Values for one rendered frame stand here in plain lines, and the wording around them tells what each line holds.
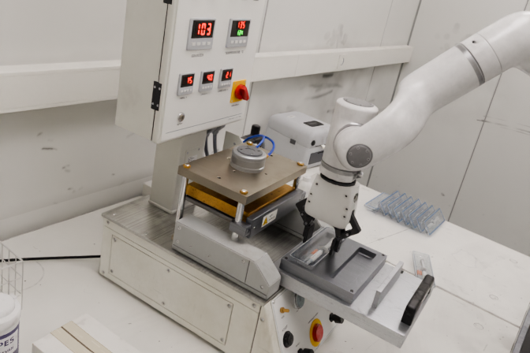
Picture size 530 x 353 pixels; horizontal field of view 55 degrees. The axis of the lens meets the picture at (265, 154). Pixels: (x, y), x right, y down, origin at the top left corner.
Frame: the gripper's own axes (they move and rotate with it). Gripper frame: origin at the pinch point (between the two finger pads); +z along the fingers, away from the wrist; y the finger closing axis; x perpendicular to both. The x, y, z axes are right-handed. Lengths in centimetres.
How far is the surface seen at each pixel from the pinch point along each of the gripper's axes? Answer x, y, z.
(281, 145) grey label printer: -85, 56, 16
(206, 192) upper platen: 10.0, 24.9, -4.3
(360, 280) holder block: 4.7, -11.6, 2.0
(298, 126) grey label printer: -86, 50, 6
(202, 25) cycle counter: 8, 34, -39
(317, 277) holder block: 10.0, -4.6, 2.4
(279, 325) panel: 13.7, -0.7, 14.5
